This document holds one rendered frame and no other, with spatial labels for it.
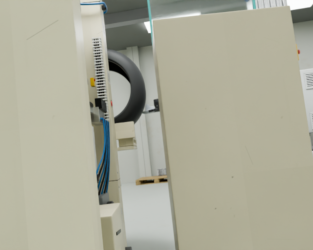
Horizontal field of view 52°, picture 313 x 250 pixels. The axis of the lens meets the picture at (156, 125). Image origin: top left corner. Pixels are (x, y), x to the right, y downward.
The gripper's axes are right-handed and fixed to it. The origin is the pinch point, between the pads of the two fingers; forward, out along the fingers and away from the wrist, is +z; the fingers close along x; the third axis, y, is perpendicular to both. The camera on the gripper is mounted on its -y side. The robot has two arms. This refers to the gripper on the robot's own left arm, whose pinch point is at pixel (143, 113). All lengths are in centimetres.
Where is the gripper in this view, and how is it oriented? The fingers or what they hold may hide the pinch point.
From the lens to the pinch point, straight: 218.5
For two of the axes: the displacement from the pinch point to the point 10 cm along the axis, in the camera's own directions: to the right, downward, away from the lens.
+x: 0.0, -0.8, -10.0
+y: -2.3, -9.7, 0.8
